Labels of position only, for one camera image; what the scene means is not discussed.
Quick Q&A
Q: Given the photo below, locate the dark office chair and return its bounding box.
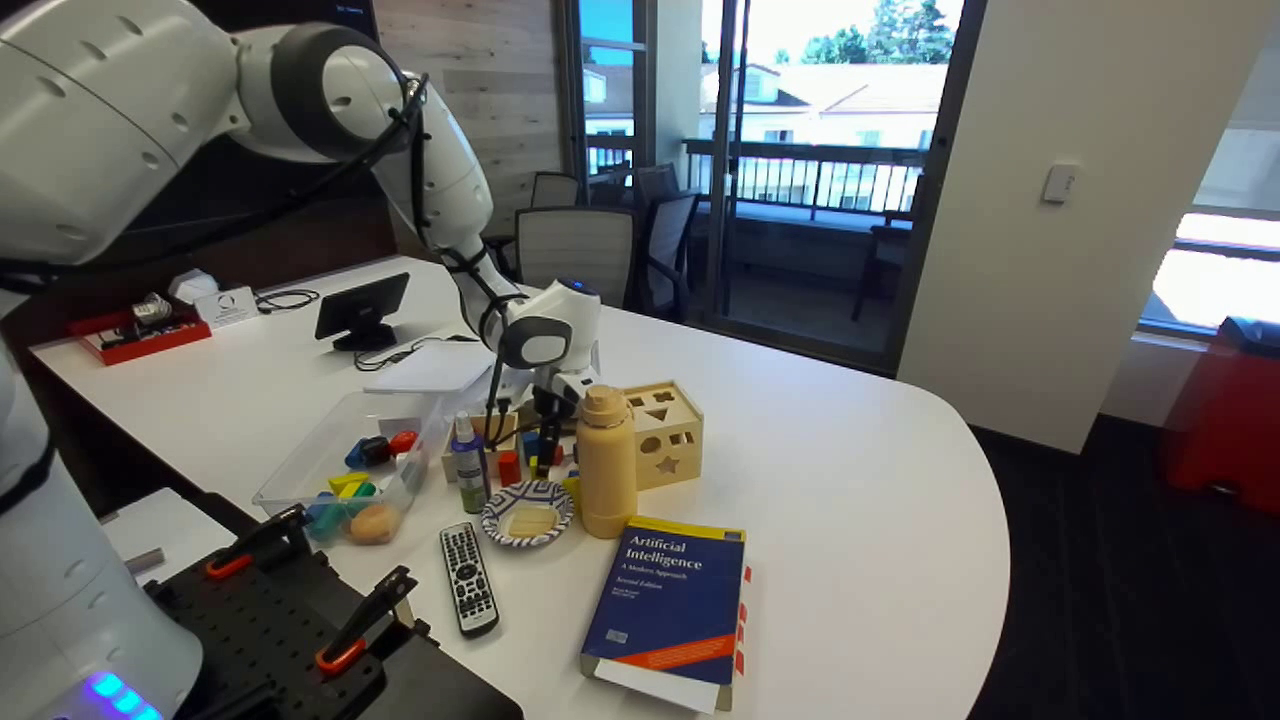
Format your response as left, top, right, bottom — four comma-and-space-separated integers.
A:
629, 165, 709, 326

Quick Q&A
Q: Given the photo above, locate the black orange clamp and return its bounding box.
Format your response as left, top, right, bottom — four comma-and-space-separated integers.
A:
201, 501, 313, 584
313, 560, 420, 679

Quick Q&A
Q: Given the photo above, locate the black remote control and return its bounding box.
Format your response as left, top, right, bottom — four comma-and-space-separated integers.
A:
435, 518, 502, 639

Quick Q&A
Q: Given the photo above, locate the grey office chair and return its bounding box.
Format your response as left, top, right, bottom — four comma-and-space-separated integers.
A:
508, 206, 641, 314

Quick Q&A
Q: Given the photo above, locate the orange ball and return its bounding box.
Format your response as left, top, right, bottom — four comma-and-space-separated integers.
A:
342, 497, 405, 549

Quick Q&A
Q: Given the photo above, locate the clear plastic bin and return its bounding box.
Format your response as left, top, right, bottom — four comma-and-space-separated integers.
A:
250, 383, 460, 554

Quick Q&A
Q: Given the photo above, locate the white light switch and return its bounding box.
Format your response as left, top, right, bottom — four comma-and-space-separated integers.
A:
1034, 157, 1082, 209

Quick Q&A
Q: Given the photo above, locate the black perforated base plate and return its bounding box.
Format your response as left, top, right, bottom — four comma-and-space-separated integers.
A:
140, 535, 528, 720

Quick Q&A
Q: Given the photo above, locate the red storage bin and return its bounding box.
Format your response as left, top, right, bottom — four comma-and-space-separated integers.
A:
1150, 314, 1280, 520

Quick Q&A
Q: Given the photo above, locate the dark outdoor chair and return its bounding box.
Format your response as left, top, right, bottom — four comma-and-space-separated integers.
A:
849, 217, 928, 328

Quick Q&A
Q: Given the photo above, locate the balcony railing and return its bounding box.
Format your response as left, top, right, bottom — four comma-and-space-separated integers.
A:
680, 136, 931, 228

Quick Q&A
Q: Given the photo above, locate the blue book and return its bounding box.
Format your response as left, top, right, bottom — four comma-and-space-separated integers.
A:
575, 514, 752, 715

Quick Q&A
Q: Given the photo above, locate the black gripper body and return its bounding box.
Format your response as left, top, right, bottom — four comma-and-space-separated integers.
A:
524, 366, 591, 431

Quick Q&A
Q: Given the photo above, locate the small clear bottle blue label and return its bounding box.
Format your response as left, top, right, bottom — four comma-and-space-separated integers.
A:
449, 425, 492, 520

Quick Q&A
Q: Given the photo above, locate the wooden shape sorter box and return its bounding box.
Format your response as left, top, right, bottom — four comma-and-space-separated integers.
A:
619, 377, 709, 491

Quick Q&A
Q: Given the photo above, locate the red parts tray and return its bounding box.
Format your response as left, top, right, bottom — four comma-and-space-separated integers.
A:
69, 292, 217, 374

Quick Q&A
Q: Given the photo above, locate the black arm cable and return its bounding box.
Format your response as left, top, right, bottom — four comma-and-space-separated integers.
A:
197, 68, 438, 274

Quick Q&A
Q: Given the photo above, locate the white small device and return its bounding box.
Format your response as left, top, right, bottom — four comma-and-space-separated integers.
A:
162, 265, 259, 333

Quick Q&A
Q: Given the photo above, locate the patterned blue white plate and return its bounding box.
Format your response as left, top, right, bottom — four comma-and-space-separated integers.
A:
475, 475, 579, 557

